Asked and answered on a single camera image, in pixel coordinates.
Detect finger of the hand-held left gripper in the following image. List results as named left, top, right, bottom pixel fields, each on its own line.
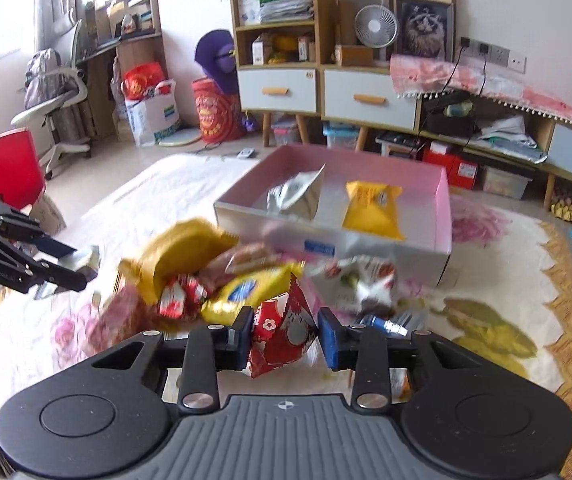
left=0, top=196, right=77, bottom=258
left=0, top=226, right=89, bottom=295

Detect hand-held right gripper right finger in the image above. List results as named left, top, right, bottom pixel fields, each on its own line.
left=317, top=307, right=487, bottom=409

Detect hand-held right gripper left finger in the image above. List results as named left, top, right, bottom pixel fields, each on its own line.
left=90, top=305, right=255, bottom=413

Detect small silver snack packet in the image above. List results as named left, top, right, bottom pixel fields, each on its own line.
left=33, top=246, right=101, bottom=301

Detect red patterned snack packet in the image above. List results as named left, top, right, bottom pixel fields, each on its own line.
left=248, top=280, right=319, bottom=378

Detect yellow blue-label snack packet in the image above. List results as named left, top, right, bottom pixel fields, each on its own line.
left=201, top=262, right=304, bottom=326

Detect white red-print snack packet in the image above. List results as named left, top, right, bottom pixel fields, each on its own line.
left=311, top=255, right=399, bottom=318

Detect red white candy packet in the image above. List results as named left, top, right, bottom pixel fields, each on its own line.
left=158, top=275, right=211, bottom=321

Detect large golden snack bag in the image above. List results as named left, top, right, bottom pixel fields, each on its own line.
left=118, top=218, right=239, bottom=306

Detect pink cardboard box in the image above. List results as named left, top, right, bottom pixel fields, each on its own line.
left=214, top=144, right=452, bottom=288

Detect blue white stick packet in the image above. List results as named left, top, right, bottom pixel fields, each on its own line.
left=356, top=312, right=427, bottom=338

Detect pink brown snack packet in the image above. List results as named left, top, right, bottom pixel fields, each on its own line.
left=198, top=242, right=277, bottom=286

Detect red bucket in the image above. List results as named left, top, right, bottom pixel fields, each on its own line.
left=0, top=127, right=46, bottom=207

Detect floral white bed sheet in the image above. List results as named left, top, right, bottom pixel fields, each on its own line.
left=0, top=152, right=567, bottom=413

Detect small yellow snack packet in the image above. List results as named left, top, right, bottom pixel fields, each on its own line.
left=342, top=181, right=405, bottom=241

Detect white office chair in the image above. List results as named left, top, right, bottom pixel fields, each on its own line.
left=10, top=9, right=91, bottom=181

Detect white shopping bag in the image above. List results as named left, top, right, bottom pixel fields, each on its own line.
left=124, top=80, right=181, bottom=147

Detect grey backpack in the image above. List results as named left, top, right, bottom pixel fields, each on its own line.
left=24, top=49, right=61, bottom=108

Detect red gift bag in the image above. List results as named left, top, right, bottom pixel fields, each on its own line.
left=122, top=63, right=164, bottom=101

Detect blue-lid storage box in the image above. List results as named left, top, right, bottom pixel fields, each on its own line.
left=323, top=122, right=361, bottom=150

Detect red cylindrical bag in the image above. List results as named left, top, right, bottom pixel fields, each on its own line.
left=192, top=77, right=247, bottom=143

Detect clear plastic storage box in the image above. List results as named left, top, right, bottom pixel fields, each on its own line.
left=272, top=115, right=307, bottom=147

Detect wooden desk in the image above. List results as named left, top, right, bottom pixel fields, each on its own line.
left=83, top=0, right=167, bottom=141

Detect red cardboard box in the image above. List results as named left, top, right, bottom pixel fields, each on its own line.
left=423, top=142, right=479, bottom=191

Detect wide clear storage box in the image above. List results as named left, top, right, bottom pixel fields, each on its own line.
left=481, top=165, right=534, bottom=200

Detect purple plush toy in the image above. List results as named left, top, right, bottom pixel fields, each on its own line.
left=194, top=30, right=241, bottom=96

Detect black device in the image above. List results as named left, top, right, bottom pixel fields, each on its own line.
left=425, top=91, right=477, bottom=136

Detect low wooden drawer cabinet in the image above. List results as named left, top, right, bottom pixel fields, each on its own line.
left=318, top=62, right=421, bottom=151

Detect tall wooden shelf cabinet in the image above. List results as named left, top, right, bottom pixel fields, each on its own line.
left=229, top=0, right=337, bottom=146

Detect egg carton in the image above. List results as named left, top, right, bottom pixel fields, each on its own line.
left=550, top=187, right=572, bottom=223

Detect pink floral table cloth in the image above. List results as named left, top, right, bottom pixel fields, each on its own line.
left=390, top=54, right=572, bottom=136

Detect wooden box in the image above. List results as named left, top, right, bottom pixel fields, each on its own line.
left=336, top=45, right=374, bottom=67

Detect yellow toy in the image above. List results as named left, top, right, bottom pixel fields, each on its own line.
left=272, top=35, right=301, bottom=64

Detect long wooden TV stand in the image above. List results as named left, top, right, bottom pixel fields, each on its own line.
left=416, top=95, right=572, bottom=211

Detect small white desk fan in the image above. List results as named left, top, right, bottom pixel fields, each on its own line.
left=355, top=4, right=399, bottom=61

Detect stack of papers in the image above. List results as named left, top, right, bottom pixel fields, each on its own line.
left=238, top=0, right=315, bottom=25

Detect wall power sockets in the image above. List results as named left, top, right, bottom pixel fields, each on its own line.
left=460, top=36, right=527, bottom=72

